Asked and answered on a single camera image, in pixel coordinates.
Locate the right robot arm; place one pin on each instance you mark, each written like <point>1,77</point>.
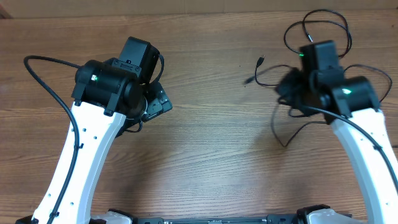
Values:
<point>352,108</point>

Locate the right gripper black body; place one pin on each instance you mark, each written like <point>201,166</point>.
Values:
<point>286,86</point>

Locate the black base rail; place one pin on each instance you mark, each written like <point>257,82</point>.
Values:
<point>314,214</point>

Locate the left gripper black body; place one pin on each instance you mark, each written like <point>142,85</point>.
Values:
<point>153,104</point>

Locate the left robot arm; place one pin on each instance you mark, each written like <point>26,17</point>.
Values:
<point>109,98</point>

